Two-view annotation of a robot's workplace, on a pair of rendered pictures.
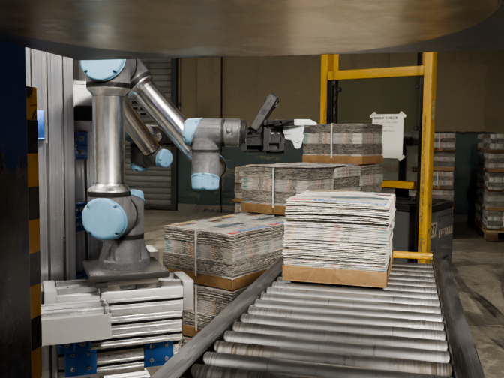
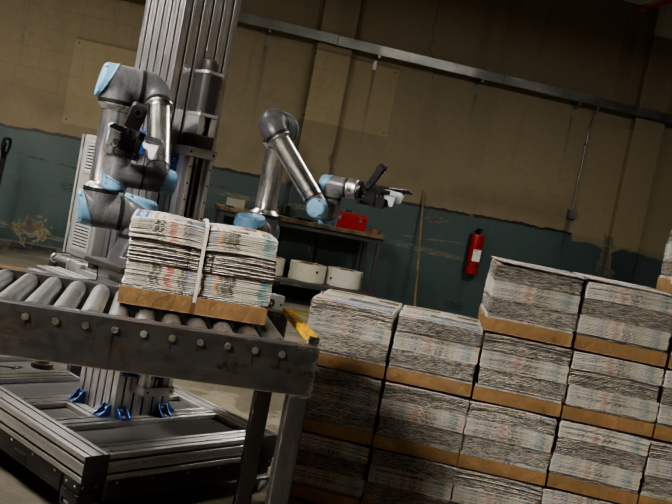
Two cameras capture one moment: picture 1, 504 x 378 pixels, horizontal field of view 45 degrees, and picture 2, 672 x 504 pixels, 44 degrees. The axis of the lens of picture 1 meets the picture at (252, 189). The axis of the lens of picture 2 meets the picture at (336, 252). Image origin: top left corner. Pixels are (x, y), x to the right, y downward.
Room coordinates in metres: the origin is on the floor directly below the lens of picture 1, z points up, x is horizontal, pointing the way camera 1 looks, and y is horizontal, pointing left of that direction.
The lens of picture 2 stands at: (1.10, -2.41, 1.15)
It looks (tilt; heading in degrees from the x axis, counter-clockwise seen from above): 3 degrees down; 63
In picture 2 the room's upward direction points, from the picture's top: 11 degrees clockwise
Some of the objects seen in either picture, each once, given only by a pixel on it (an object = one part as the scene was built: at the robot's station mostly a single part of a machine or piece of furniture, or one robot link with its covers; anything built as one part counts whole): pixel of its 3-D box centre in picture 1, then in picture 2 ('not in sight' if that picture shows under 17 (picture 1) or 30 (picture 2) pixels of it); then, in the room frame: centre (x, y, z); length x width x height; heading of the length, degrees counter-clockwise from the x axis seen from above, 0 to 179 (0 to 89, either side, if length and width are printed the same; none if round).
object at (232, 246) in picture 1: (272, 298); (459, 439); (2.91, -0.11, 0.42); 1.17 x 0.39 x 0.83; 145
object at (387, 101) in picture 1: (376, 128); not in sight; (3.87, -0.79, 1.28); 0.57 x 0.01 x 0.65; 55
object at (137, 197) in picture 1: (123, 210); (137, 215); (1.77, 0.38, 0.98); 0.13 x 0.12 x 0.14; 175
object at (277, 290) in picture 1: (350, 302); (94, 305); (1.55, -0.26, 0.78); 0.47 x 0.05 x 0.05; 76
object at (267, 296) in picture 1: (347, 309); (68, 301); (1.49, -0.25, 0.78); 0.47 x 0.05 x 0.05; 76
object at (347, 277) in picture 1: (337, 270); (151, 290); (1.69, -0.25, 0.83); 0.29 x 0.16 x 0.04; 74
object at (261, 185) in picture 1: (288, 190); (527, 300); (3.02, -0.18, 0.95); 0.38 x 0.29 x 0.23; 56
